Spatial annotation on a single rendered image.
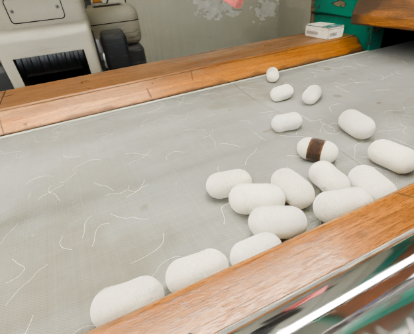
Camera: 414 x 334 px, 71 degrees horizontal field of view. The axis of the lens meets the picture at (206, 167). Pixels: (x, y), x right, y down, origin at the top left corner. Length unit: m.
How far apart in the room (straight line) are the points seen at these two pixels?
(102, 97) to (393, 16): 0.42
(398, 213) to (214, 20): 2.32
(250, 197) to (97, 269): 0.10
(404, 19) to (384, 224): 0.38
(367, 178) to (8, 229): 0.25
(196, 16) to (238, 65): 1.93
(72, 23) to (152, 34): 1.50
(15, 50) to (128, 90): 0.48
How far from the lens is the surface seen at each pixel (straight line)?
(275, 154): 0.27
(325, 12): 0.70
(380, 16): 0.55
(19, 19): 0.89
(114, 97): 0.42
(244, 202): 0.19
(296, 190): 0.20
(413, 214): 0.19
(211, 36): 2.45
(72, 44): 0.84
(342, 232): 0.17
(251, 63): 0.49
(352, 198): 0.20
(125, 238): 0.21
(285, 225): 0.18
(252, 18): 2.58
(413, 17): 0.52
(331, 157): 0.25
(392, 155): 0.26
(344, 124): 0.31
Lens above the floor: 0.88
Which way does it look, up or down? 34 degrees down
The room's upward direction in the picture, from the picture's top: 6 degrees counter-clockwise
